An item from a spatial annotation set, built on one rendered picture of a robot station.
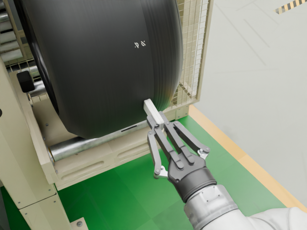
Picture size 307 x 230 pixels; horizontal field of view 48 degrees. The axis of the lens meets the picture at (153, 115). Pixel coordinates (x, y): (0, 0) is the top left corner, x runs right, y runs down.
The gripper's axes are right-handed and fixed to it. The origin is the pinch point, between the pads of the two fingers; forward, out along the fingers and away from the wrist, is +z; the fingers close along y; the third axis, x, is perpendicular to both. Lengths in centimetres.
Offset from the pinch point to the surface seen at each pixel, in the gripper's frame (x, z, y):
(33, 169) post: 35.2, 17.8, 29.1
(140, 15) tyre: -19.0, 10.2, -1.0
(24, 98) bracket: 21.7, 34.0, 24.3
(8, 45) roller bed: 24, 60, 23
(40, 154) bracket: 18.5, 11.8, 25.2
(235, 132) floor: 118, 37, -85
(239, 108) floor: 120, 52, -100
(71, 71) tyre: -12.6, 7.8, 14.3
